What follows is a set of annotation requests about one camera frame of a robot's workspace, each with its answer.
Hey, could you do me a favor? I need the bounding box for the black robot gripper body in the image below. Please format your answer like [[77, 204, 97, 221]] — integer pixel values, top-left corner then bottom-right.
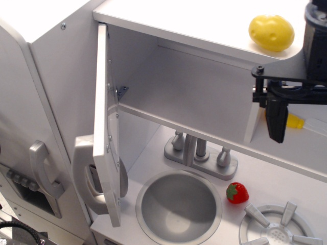
[[252, 1, 326, 107]]

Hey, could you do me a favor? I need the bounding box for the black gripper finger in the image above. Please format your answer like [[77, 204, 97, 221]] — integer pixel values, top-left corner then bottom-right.
[[265, 98, 288, 143]]

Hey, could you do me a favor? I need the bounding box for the white microwave door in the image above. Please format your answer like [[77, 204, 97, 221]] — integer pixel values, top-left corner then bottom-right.
[[93, 23, 121, 227]]

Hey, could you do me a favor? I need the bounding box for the yellow toy potato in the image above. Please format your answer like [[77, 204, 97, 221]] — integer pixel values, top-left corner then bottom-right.
[[248, 15, 295, 52]]

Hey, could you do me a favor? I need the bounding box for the red toy strawberry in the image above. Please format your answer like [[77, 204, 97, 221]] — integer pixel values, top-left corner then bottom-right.
[[226, 182, 249, 204]]

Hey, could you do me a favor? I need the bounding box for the grey toy faucet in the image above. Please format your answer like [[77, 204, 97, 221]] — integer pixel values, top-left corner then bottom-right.
[[164, 131, 238, 181]]

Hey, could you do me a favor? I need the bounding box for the white toy kitchen cabinet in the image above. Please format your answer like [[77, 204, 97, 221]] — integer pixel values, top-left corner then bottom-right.
[[28, 0, 327, 245]]

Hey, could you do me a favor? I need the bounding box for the grey toy stove burner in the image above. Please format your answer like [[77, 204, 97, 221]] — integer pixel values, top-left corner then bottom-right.
[[239, 202, 323, 244]]

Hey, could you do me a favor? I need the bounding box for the round metal sink bowl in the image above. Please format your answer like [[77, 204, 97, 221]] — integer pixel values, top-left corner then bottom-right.
[[135, 170, 222, 244]]

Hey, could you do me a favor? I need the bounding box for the grey ice dispenser panel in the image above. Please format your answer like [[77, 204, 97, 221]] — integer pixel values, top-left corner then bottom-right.
[[5, 169, 62, 218]]

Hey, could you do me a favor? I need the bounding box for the yellow handled toy knife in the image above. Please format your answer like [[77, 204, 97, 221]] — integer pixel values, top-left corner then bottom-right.
[[259, 107, 327, 134]]

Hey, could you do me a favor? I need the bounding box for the grey toy wall phone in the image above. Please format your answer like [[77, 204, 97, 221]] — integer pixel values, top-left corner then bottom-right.
[[72, 135, 128, 227]]

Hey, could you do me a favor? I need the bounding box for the grey fridge door handle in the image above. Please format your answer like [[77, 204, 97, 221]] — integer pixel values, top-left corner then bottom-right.
[[29, 140, 64, 199]]

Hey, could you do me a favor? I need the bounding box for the black cable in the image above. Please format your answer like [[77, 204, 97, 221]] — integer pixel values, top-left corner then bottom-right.
[[0, 220, 41, 245]]

